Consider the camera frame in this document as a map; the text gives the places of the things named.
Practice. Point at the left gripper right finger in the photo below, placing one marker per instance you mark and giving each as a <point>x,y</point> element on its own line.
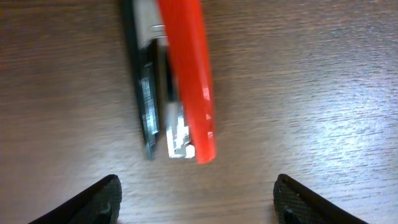
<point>294,203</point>

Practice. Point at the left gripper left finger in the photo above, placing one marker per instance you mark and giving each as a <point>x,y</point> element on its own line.
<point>99,203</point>

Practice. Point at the orange and black stapler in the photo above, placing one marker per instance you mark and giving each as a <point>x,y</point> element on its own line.
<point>171,75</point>

